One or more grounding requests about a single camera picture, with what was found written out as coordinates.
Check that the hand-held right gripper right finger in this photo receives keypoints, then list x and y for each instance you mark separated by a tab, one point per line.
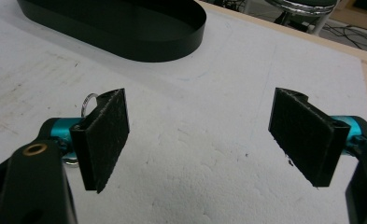
308	137

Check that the black oval tray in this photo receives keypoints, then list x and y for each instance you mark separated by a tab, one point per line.
119	25

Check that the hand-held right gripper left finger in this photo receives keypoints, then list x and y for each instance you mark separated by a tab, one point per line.
101	140

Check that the metal stool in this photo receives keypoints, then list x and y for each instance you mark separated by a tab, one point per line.
305	11

